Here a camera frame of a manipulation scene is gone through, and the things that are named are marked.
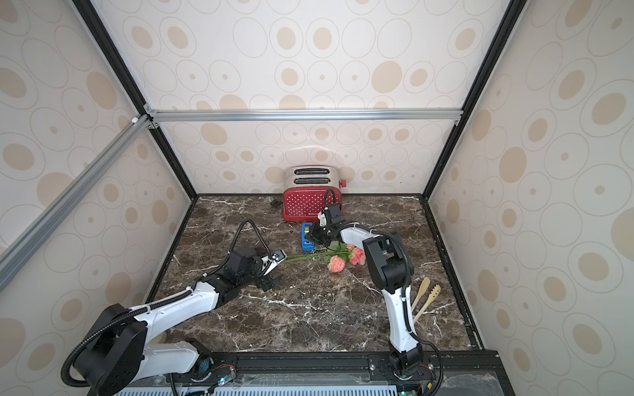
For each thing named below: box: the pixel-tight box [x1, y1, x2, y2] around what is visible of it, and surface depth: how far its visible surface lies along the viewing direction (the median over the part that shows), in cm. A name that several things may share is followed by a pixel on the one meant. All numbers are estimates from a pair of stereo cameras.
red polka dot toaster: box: [282, 165, 347, 222], surface depth 105 cm
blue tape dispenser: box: [301, 221, 317, 252], surface depth 102 cm
